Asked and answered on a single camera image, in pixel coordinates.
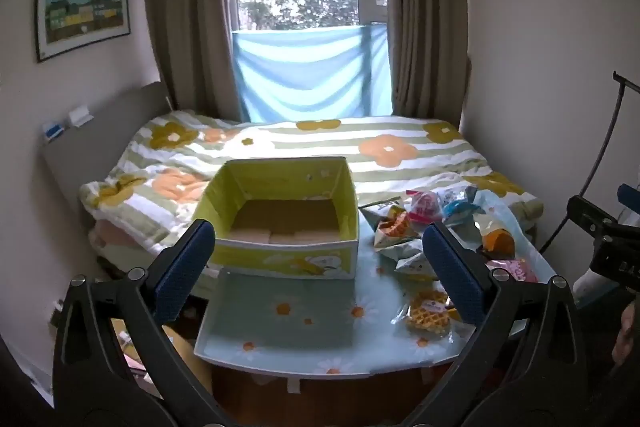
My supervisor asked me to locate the framed landscape picture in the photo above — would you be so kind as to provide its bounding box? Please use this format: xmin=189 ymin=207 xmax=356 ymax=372
xmin=34 ymin=0 xmax=132 ymax=64

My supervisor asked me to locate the pink bed sheet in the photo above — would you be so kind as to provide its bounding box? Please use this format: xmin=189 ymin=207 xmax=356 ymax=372
xmin=89 ymin=221 xmax=168 ymax=260

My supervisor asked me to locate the white holder on headboard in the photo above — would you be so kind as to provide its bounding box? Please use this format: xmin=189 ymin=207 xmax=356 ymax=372
xmin=68 ymin=106 xmax=95 ymax=128

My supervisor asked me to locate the blue and white snack packet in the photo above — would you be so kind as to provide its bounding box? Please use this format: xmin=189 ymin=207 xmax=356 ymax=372
xmin=442 ymin=199 xmax=484 ymax=228

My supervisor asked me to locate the orange triangular snack packet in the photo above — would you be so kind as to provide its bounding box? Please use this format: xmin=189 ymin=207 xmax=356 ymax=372
xmin=374 ymin=205 xmax=422 ymax=249

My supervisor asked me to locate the daisy print tablecloth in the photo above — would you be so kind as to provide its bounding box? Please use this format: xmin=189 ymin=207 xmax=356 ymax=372
xmin=192 ymin=187 xmax=554 ymax=381

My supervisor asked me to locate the translucent white plastic bag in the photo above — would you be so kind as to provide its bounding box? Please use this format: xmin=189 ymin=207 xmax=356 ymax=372
xmin=465 ymin=187 xmax=527 ymax=233

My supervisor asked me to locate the black cable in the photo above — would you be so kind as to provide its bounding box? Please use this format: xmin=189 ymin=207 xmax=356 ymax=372
xmin=539 ymin=71 xmax=640 ymax=254

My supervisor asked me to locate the grey bed headboard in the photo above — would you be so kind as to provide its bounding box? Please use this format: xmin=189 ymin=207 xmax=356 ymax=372
xmin=40 ymin=82 xmax=172 ymax=228

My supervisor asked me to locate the red and pink snack packet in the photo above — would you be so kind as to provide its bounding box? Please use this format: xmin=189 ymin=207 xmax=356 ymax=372
xmin=406 ymin=189 xmax=446 ymax=224

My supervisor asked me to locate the person's right hand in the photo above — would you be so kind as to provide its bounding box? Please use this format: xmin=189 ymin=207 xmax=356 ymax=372
xmin=611 ymin=306 xmax=640 ymax=366

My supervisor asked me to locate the brown curtain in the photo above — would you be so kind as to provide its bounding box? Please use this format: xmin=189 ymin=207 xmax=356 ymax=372
xmin=140 ymin=0 xmax=247 ymax=124
xmin=376 ymin=0 xmax=472 ymax=118

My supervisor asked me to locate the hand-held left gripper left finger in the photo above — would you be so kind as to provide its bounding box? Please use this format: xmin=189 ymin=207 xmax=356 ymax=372
xmin=52 ymin=219 xmax=226 ymax=427

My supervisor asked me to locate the brown cardboard box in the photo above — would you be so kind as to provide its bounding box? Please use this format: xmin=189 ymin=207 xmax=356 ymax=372
xmin=112 ymin=317 xmax=212 ymax=385

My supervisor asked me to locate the orange snack clear packet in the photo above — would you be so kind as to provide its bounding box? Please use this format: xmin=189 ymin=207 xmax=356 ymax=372
xmin=475 ymin=227 xmax=516 ymax=258

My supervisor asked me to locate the yellow-green fabric storage box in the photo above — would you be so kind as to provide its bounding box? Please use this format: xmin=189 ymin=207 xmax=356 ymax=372
xmin=192 ymin=156 xmax=360 ymax=281

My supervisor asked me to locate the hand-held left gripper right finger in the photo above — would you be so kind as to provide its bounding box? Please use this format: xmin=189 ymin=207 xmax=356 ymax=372
xmin=400 ymin=222 xmax=589 ymax=427

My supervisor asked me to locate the waffle packet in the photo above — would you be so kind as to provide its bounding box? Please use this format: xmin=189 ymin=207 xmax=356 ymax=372
xmin=390 ymin=289 xmax=464 ymax=341

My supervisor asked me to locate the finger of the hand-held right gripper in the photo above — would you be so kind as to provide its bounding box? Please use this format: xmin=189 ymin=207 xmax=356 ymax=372
xmin=566 ymin=195 xmax=622 ymax=235
xmin=616 ymin=183 xmax=640 ymax=208

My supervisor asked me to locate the light blue window cloth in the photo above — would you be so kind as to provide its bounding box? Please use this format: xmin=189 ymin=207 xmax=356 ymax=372
xmin=231 ymin=24 xmax=394 ymax=124

